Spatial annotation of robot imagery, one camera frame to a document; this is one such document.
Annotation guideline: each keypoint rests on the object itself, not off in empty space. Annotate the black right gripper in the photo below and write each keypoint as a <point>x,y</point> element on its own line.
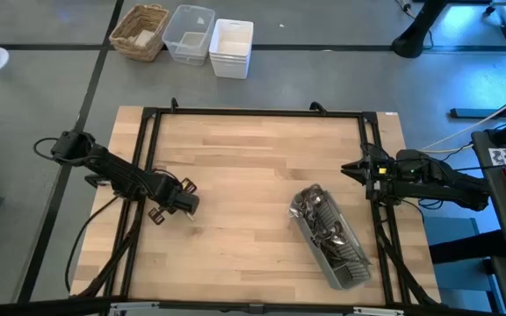
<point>380,175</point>

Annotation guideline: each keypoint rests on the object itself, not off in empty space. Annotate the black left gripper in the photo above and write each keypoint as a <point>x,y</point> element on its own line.
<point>178,199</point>

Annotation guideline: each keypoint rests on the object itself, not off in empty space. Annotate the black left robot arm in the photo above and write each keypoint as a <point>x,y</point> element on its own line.
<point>117,171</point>

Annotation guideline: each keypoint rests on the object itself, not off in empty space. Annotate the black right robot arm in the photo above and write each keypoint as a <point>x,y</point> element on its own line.
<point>446,188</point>

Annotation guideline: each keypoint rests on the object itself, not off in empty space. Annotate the grey mesh cutlery caddy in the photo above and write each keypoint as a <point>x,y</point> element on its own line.
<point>349,281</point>

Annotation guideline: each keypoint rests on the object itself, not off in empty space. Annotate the black stand foot bar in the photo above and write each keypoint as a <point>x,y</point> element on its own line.
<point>472,112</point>

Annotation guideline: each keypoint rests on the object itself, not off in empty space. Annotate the white plastic bin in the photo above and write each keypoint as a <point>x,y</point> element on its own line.
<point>229,66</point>

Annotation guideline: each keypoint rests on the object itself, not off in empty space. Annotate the black stand leg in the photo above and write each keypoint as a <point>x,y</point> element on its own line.
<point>415,35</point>

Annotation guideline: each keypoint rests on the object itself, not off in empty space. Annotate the clear plastic bin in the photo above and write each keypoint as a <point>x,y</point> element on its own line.
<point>169,44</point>

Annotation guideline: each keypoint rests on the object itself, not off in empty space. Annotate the woven wicker basket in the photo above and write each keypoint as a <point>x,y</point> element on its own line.
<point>123,26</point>

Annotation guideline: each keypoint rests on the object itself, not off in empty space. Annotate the silver aluminium bracket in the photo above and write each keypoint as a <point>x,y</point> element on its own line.
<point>378,311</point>
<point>134,307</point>

